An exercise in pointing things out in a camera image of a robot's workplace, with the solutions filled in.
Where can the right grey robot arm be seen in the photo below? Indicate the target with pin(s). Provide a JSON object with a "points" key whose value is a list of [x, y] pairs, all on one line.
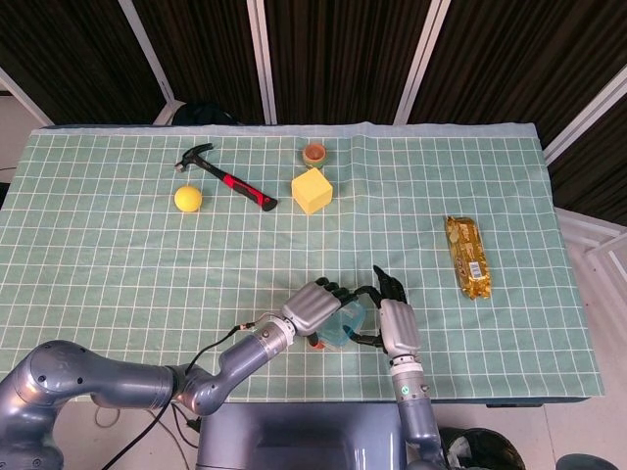
{"points": [[416, 416]]}

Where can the grey blue robot torso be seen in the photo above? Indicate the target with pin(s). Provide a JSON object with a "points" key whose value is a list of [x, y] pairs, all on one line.
{"points": [[299, 436]]}

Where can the green white checked tablecloth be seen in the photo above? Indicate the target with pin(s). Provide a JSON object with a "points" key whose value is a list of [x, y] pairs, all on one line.
{"points": [[122, 274]]}

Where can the dark blue rounded object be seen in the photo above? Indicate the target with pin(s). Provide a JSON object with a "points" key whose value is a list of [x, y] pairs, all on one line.
{"points": [[588, 464]]}

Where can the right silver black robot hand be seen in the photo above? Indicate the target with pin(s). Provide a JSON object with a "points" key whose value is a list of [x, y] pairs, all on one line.
{"points": [[399, 328]]}

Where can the black trash bin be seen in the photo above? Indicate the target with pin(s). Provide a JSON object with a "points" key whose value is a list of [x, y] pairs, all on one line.
{"points": [[490, 448]]}

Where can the small brown green cup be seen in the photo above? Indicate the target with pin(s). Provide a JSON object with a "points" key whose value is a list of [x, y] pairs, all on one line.
{"points": [[314, 154]]}

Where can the yellow ball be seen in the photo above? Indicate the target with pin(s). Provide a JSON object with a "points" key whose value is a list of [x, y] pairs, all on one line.
{"points": [[188, 199]]}

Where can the white metal rack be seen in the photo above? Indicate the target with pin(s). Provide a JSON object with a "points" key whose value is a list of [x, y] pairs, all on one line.
{"points": [[588, 235]]}

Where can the black red claw hammer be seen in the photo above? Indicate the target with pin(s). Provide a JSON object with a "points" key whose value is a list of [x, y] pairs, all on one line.
{"points": [[240, 188]]}

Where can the gold foil snack package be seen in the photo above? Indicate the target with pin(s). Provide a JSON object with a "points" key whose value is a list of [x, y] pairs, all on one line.
{"points": [[467, 257]]}

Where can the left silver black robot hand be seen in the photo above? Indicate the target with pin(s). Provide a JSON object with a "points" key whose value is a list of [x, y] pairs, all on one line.
{"points": [[313, 306]]}

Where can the yellow foam cube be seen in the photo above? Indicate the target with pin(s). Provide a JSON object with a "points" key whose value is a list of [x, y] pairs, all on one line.
{"points": [[312, 192]]}

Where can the white partition post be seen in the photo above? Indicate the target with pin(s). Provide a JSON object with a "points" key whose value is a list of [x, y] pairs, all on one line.
{"points": [[147, 54], [262, 59], [421, 59], [24, 98], [588, 115]]}

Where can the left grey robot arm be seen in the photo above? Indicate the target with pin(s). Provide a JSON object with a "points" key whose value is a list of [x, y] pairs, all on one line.
{"points": [[112, 387]]}

